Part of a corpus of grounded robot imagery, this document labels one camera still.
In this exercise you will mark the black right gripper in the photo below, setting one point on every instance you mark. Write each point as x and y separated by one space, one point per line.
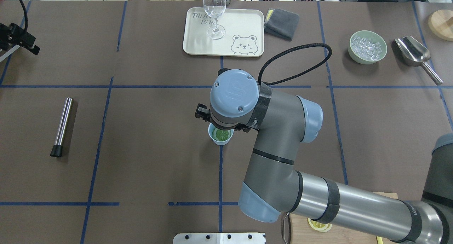
202 112

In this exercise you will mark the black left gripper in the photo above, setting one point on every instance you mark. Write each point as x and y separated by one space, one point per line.
17 37

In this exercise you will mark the lemon slice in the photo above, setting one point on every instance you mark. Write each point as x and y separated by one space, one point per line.
221 136
320 227

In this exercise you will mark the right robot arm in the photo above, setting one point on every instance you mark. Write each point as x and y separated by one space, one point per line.
272 186

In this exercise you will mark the blue plastic cup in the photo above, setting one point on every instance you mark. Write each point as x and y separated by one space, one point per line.
210 129

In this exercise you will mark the cream bear tray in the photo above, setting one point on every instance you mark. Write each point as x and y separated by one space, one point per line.
244 33

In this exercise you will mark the clear wine glass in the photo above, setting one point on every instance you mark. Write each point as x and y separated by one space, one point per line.
214 9

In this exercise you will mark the grey folded cloth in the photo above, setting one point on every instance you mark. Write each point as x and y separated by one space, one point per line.
281 23

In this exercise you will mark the steel muddler black tip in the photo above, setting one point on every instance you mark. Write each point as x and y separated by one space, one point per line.
57 149

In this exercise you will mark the bamboo cutting board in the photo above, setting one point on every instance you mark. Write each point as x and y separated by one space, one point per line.
296 230

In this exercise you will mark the green bowl of ice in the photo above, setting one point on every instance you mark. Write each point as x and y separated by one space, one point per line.
366 47

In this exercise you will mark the steel ice scoop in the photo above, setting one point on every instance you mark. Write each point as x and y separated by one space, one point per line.
416 54

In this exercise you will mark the white wire dish rack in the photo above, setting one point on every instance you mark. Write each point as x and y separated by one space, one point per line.
4 54

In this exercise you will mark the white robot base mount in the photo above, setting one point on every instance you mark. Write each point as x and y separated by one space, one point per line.
220 238

